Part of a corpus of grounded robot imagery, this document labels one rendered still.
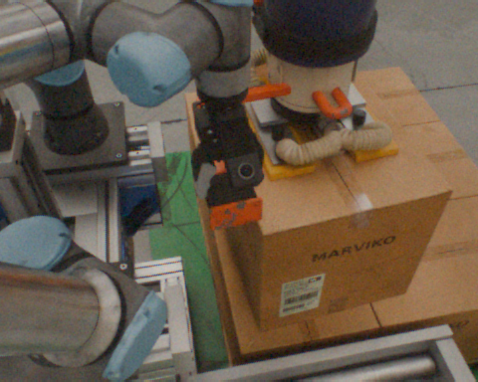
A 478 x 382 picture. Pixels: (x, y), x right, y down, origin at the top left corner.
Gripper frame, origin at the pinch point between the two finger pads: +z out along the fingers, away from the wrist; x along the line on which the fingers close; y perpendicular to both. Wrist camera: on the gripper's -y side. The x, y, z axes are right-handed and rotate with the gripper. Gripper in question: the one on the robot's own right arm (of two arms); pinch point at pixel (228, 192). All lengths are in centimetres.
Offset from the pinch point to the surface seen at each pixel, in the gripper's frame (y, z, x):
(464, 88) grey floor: 150, 125, -191
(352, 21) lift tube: 19.3, -15.5, -27.6
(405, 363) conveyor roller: -14, 66, -43
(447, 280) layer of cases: 5, 67, -68
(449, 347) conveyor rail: -15, 61, -54
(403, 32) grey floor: 222, 126, -188
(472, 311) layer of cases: -5, 68, -70
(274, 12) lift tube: 26.8, -15.0, -16.0
